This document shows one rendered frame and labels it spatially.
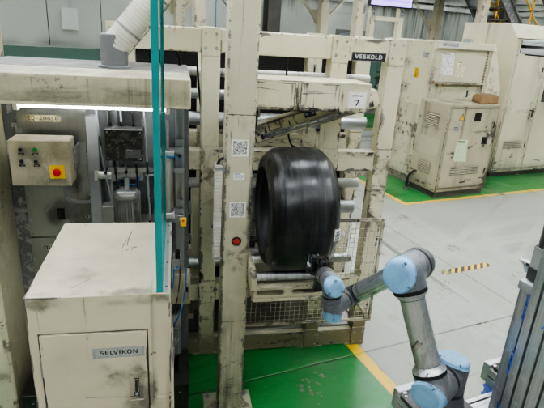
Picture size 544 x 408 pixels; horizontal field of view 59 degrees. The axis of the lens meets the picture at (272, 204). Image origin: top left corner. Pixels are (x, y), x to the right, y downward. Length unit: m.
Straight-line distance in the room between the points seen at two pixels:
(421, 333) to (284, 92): 1.29
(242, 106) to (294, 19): 10.28
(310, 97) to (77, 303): 1.48
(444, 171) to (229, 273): 4.87
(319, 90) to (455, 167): 4.69
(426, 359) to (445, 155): 5.18
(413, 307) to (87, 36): 10.02
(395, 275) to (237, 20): 1.17
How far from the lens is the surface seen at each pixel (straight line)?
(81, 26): 11.09
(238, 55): 2.09
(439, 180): 6.82
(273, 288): 2.33
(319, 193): 2.10
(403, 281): 1.65
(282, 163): 2.15
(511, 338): 1.98
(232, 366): 2.67
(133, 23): 2.35
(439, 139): 6.73
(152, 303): 1.49
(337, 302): 1.93
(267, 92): 2.39
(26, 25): 11.08
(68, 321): 1.54
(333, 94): 2.47
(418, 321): 1.73
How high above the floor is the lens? 2.01
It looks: 20 degrees down
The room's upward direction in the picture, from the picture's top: 4 degrees clockwise
